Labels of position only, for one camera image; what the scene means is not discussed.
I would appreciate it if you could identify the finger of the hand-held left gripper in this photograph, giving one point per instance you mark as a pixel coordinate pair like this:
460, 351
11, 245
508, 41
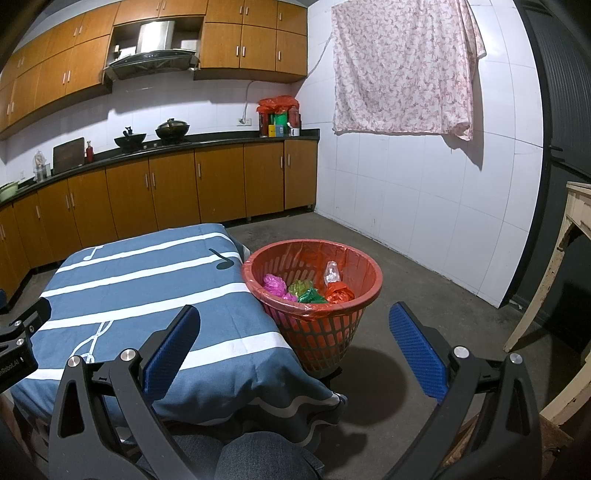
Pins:
23, 330

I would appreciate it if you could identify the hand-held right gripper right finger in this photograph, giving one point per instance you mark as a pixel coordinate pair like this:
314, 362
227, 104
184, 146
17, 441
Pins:
418, 353

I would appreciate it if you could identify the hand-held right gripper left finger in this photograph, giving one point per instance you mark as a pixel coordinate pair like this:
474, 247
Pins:
171, 353

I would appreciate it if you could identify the red plastic basket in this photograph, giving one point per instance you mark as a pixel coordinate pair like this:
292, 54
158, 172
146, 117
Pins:
323, 341

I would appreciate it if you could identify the large red plastic bag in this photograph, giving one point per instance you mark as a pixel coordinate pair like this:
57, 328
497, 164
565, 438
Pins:
339, 294

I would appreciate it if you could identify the clear plastic bag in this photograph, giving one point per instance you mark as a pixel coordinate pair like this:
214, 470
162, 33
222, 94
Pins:
332, 273

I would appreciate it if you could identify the shiny green plastic bag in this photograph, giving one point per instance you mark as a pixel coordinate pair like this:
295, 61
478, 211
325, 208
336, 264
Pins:
314, 297

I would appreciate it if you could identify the magenta plastic bag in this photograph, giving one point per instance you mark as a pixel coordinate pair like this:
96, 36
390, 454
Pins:
274, 284

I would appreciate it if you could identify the yellow-green paw print bag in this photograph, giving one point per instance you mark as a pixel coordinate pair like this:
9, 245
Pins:
302, 287

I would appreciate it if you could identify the blue striped music note tablecloth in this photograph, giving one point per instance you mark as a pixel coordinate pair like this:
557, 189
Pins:
161, 277

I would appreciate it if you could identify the green basin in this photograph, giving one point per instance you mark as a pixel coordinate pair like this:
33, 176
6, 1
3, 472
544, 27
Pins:
8, 193

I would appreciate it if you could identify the person's jeans leg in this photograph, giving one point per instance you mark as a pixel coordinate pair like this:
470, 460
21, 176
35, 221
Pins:
258, 461

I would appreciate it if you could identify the glass jar with plastic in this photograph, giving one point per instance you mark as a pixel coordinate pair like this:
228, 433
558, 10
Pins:
40, 168

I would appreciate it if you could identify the wooden lower kitchen cabinets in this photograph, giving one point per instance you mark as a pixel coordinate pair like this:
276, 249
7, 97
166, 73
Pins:
175, 184

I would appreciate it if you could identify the wooden kitchen cabinets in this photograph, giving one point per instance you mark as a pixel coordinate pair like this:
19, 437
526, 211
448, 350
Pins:
240, 41
175, 184

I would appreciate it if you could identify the dark wooden cutting board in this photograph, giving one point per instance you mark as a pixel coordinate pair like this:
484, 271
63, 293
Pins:
69, 156

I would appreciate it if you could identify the small red bottle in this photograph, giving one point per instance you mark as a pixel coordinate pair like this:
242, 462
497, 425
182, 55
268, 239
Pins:
90, 153

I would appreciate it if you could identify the black gas hob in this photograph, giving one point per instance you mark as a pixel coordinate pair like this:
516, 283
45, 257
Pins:
171, 145

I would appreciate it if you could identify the black wok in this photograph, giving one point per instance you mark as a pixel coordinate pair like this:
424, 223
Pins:
130, 141

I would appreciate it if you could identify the white wooden table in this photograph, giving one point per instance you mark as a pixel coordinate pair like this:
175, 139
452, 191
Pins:
579, 207

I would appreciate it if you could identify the black kitchen countertop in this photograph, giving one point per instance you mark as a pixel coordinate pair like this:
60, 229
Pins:
221, 140

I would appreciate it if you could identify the black pot with lid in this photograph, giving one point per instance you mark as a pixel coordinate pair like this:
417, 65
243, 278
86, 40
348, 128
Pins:
172, 130

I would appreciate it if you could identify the green box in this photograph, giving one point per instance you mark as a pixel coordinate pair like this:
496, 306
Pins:
280, 125

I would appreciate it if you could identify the red bag wrapped container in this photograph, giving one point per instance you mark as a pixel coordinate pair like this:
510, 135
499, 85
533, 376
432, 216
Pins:
265, 106

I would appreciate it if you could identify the dark grey door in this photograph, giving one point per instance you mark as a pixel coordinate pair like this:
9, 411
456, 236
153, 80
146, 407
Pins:
568, 115

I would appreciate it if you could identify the pink floral hanging sheet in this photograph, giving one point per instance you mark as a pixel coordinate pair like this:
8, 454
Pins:
401, 69

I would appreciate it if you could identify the steel range hood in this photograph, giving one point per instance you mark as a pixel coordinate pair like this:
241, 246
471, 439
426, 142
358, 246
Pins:
152, 59

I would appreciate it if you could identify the wooden upper kitchen cabinets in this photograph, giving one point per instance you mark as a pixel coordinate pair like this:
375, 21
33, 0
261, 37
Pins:
240, 41

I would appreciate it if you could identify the white wall socket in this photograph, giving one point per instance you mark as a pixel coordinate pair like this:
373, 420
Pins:
244, 122

